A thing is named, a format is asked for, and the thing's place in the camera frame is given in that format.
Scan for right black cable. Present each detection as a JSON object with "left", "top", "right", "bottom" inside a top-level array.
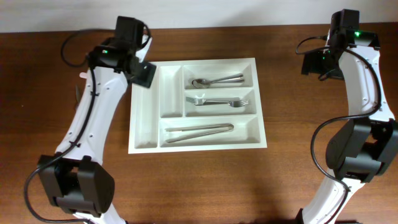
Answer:
[{"left": 295, "top": 35, "right": 383, "bottom": 224}]

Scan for large steel spoon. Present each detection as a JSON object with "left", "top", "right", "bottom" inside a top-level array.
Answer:
[
  {"left": 192, "top": 73, "right": 244, "bottom": 88},
  {"left": 192, "top": 78, "right": 244, "bottom": 88}
]

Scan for small steel teaspoon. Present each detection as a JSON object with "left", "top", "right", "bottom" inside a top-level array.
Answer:
[{"left": 75, "top": 85, "right": 81, "bottom": 110}]

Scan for steel fork pointing up-left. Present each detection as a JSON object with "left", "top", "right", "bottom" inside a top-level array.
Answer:
[{"left": 185, "top": 96, "right": 241, "bottom": 106}]

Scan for pink plastic knife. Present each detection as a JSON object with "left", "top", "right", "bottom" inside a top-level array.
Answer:
[{"left": 79, "top": 72, "right": 87, "bottom": 79}]

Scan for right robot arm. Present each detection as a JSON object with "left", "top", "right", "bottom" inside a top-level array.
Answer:
[{"left": 295, "top": 9, "right": 397, "bottom": 223}]

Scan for white plastic cutlery tray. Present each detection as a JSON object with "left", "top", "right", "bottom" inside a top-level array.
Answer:
[{"left": 128, "top": 58, "right": 267, "bottom": 154}]

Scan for steel kitchen tongs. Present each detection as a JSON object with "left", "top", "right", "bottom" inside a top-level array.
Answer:
[{"left": 165, "top": 123, "right": 234, "bottom": 144}]

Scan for steel fork pointing down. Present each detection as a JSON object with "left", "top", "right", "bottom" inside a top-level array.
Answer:
[{"left": 203, "top": 100, "right": 249, "bottom": 108}]

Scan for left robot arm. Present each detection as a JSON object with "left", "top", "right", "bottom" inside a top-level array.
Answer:
[{"left": 24, "top": 16, "right": 156, "bottom": 223}]

